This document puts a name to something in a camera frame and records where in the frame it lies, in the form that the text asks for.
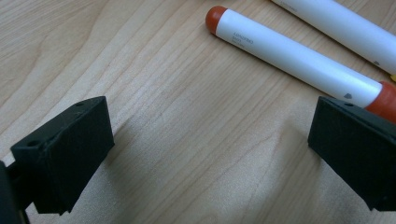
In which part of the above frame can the brownish red cap marker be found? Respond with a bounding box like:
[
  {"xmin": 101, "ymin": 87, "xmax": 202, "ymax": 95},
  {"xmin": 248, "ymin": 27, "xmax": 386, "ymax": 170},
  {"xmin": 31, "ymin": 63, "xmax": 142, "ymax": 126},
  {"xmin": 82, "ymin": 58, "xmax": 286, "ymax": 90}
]
[{"xmin": 205, "ymin": 5, "xmax": 396, "ymax": 125}]

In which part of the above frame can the yellow cap marker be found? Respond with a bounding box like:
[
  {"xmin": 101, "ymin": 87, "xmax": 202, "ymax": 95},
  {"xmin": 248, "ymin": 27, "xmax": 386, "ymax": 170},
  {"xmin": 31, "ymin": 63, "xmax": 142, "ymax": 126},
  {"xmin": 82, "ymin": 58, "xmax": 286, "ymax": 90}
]
[{"xmin": 270, "ymin": 0, "xmax": 396, "ymax": 83}]

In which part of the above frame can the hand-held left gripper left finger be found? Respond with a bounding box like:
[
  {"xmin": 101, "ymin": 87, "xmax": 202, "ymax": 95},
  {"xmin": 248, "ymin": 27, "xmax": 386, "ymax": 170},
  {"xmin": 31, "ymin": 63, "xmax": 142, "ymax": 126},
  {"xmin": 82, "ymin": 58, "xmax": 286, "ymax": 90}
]
[{"xmin": 9, "ymin": 95, "xmax": 116, "ymax": 217}]

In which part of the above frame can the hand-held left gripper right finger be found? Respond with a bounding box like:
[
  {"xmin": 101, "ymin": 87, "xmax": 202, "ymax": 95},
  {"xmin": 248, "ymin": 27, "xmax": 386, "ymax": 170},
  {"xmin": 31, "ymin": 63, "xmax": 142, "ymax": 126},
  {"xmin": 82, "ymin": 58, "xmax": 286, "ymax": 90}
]
[{"xmin": 307, "ymin": 95, "xmax": 396, "ymax": 213}]

